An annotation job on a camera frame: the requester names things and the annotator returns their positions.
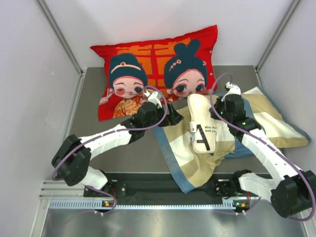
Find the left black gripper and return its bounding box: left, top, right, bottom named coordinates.
left=144, top=102, right=184, bottom=130

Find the cream bear print pillow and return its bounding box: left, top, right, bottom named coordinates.
left=188, top=94, right=223, bottom=154

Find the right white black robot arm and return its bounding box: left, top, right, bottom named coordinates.
left=210, top=94, right=316, bottom=222

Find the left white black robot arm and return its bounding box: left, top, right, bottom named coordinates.
left=52, top=102, right=183, bottom=196

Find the red cartoon couple pillow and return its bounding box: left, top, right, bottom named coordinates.
left=91, top=25, right=218, bottom=121

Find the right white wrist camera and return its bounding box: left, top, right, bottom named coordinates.
left=221, top=82, right=241, bottom=102

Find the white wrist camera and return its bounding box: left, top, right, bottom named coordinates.
left=221, top=82, right=241, bottom=102
left=143, top=90, right=162, bottom=109

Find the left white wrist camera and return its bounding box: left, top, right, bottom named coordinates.
left=143, top=90, right=162, bottom=109

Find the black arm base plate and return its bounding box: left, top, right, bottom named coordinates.
left=83, top=172, right=257, bottom=205

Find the slotted grey cable duct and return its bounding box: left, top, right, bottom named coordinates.
left=49, top=197, right=250, bottom=210

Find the right aluminium frame post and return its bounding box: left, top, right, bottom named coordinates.
left=255, top=0, right=302, bottom=72

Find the aluminium frame post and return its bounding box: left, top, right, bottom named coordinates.
left=255, top=0, right=302, bottom=72
left=35, top=0, right=83, bottom=75

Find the left aluminium frame post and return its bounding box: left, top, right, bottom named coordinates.
left=35, top=0, right=83, bottom=75

